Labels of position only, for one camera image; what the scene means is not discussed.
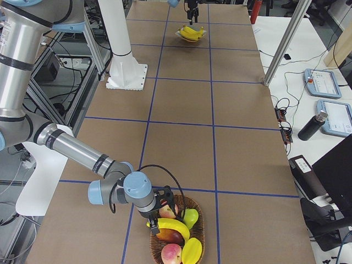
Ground teach pendant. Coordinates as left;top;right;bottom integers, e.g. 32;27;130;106
316;99;351;138
304;69;342;99

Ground yellow banana top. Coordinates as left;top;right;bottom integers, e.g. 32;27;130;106
180;31;204;42

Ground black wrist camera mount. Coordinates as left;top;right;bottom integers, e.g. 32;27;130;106
153;185;175;212

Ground red apple near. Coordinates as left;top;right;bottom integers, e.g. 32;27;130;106
161;244;182;264

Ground wooden plank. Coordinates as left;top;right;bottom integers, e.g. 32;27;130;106
324;1;351;68

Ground teach pendant far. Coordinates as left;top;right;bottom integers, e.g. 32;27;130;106
304;69;342;99

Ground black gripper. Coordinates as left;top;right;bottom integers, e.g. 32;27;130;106
137;207;160;235
184;0;199;24

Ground small circuit board near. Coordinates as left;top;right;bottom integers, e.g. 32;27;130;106
280;127;293;144

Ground red apple far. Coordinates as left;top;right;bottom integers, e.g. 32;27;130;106
159;205;178;219

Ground woven wicker basket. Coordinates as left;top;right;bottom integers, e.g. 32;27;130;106
150;194;205;263

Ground red yellow mango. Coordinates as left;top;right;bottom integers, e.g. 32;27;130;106
156;228;184;245

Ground grey square plate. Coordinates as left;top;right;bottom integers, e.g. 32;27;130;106
175;26;207;43

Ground white pedestal column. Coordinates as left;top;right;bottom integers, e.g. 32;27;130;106
98;0;148;91

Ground small circuit board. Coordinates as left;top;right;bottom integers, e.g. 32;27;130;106
280;127;293;144
274;108;287;122

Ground yellow banana large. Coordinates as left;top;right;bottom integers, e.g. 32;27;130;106
179;26;202;41

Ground teach pendant near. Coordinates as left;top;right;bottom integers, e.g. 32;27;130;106
316;99;351;138

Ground black monitor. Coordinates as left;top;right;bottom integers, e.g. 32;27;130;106
313;135;351;213

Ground green pear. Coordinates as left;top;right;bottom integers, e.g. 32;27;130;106
181;208;199;230

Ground red cylinder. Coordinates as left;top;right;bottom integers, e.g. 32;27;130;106
250;0;262;25

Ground aluminium frame post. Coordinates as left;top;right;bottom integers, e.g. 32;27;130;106
263;0;312;86

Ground small circuit board far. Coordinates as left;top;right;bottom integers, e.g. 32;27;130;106
274;108;287;122

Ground black water bottle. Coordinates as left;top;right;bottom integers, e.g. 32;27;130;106
298;111;328;141

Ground red apple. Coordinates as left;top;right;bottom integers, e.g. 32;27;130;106
161;244;182;264
159;205;178;219

